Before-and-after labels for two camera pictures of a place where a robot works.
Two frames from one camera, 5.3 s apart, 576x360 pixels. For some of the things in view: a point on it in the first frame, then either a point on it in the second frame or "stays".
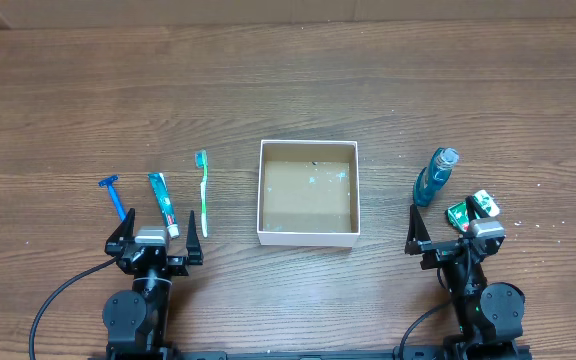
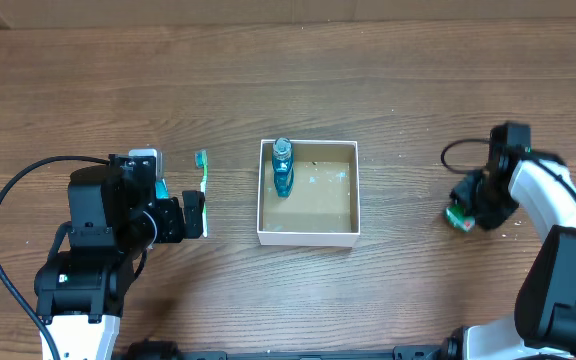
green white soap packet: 459,214 stays
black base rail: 398,354 stays
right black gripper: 448,248 → 471,198
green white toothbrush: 201,162 stays
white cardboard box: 309,193 stays
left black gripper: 150,253 → 173,220
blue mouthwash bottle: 434,177 → 283,167
